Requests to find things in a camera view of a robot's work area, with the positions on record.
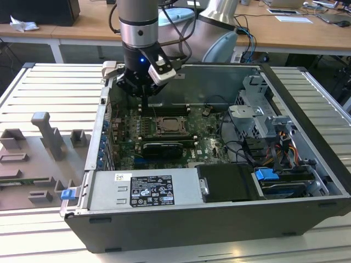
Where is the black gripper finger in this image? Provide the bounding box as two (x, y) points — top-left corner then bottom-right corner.
(115, 71), (146, 110)
(145, 81), (167, 110)

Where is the black RAM slot bank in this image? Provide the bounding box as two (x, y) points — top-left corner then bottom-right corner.
(138, 133), (199, 142)
(139, 103), (191, 117)

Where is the CPU socket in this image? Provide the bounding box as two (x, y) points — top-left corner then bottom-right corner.
(155, 116), (190, 137)

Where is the beige case release latch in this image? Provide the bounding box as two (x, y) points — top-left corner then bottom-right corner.
(101, 60), (120, 81)

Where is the wooden office desk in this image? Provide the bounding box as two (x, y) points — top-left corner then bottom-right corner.
(0, 0), (351, 64)

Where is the black graphics card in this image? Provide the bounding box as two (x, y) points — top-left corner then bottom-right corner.
(141, 140), (184, 161)

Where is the green motherboard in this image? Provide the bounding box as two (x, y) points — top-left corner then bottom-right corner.
(109, 105), (237, 169)

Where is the metal disk bay cage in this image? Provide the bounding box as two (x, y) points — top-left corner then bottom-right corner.
(227, 75), (296, 141)

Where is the black box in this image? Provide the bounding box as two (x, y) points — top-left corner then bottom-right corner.
(0, 0), (81, 27)

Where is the grey power supply unit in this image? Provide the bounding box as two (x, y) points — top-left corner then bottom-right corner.
(89, 168), (205, 211)

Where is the crumpled white paper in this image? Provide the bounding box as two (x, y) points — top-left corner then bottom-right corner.
(9, 15), (39, 34)

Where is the grey parts rack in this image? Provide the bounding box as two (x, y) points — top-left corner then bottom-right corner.
(0, 111), (93, 211)

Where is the blue plastic case latch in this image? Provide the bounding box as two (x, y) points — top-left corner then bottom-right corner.
(61, 188), (76, 201)

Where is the hard disk in blue carrier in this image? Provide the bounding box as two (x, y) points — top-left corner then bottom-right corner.
(253, 167), (315, 200)

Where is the green RAM stick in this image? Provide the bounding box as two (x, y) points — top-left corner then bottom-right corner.
(0, 178), (38, 185)

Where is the black open PC case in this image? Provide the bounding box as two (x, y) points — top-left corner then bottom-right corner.
(59, 60), (351, 254)

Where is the white paper sheet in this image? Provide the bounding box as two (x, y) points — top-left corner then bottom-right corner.
(275, 15), (314, 24)

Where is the grey laptop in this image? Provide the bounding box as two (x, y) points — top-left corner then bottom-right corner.
(316, 12), (351, 25)

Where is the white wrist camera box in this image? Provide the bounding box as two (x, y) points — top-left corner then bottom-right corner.
(147, 58), (177, 85)

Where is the blue cable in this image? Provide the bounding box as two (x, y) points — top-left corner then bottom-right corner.
(241, 27), (257, 62)

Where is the black cable bundle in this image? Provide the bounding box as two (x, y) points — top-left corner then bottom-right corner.
(219, 111), (265, 168)

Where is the coloured power wire bundle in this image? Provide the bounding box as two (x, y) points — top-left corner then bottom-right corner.
(278, 130), (300, 167)

